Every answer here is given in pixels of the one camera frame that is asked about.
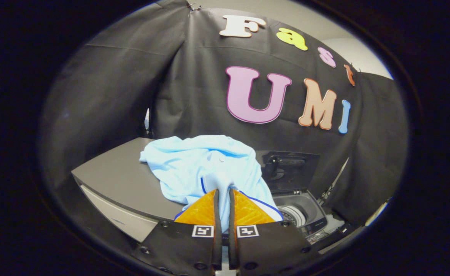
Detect light blue shirt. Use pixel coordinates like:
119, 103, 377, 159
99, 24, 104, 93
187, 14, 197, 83
140, 134, 284, 233

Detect white pole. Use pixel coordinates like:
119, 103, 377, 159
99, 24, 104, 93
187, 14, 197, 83
365, 200, 392, 227

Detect grey washing machine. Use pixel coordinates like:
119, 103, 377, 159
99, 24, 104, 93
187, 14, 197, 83
271, 190, 329, 246

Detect hanging cable bundle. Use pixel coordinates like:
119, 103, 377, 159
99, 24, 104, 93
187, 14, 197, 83
319, 157, 350, 202

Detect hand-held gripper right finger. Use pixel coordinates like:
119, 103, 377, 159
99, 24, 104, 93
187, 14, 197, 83
229, 188, 321, 276

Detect grey cabinet with white door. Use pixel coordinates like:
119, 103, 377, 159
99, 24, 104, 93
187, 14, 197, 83
71, 137, 187, 243

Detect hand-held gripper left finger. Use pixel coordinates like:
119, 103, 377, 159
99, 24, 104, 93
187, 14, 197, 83
131, 189, 222, 276

